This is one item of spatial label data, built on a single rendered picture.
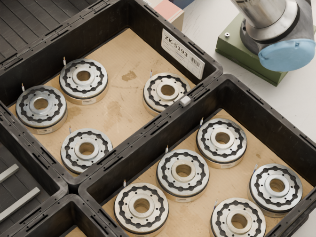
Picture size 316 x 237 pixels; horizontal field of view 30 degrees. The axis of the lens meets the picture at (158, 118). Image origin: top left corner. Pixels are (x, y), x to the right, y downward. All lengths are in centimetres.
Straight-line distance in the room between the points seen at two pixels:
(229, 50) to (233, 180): 43
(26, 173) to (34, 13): 42
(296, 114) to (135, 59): 42
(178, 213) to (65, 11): 57
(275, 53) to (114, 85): 35
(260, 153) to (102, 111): 34
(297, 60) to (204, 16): 41
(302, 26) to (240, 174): 33
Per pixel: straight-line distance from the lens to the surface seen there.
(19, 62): 121
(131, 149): 108
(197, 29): 157
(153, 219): 110
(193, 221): 114
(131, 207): 110
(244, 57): 149
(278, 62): 127
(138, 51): 134
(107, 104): 126
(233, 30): 151
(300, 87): 151
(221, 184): 118
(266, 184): 116
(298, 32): 124
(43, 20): 141
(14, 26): 141
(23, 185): 118
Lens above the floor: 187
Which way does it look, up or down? 57 degrees down
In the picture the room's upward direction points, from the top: 6 degrees clockwise
